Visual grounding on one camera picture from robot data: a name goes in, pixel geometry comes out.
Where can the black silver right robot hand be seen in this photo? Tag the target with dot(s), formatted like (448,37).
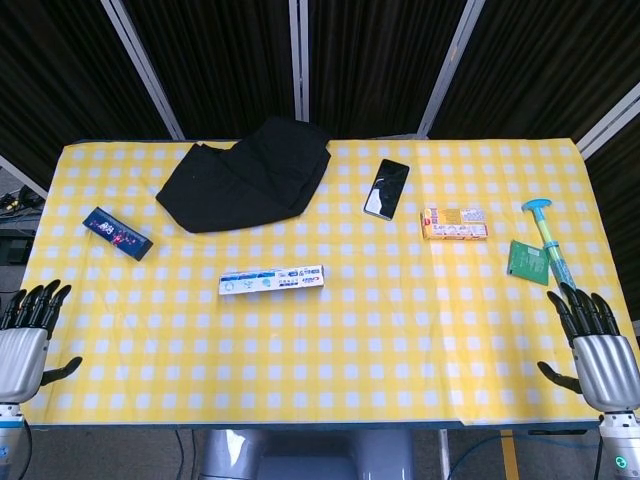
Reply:
(605,370)

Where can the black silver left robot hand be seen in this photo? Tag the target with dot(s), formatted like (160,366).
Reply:
(22,355)

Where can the white blue toothpaste box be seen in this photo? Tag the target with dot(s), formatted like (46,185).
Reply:
(270,281)

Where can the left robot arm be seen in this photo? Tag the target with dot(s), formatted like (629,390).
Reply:
(10,440)

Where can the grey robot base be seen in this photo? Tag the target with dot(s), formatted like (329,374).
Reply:
(310,455)

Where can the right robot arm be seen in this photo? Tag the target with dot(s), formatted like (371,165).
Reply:
(620,445)

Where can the dark blue snack packet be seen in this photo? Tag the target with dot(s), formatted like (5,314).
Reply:
(117,234)

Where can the yellow orange printed box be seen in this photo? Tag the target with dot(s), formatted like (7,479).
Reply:
(452,224)

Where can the green flat packet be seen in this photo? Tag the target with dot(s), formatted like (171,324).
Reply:
(525,260)

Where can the black folded cloth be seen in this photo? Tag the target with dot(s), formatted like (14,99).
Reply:
(240,185)

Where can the black smartphone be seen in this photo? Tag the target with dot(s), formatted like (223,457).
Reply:
(386,190)

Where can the yellow white checked tablecloth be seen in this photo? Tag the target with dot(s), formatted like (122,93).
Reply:
(320,350)

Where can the grey partition frame post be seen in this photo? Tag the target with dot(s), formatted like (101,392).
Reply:
(299,60)
(450,70)
(22,175)
(145,75)
(610,120)

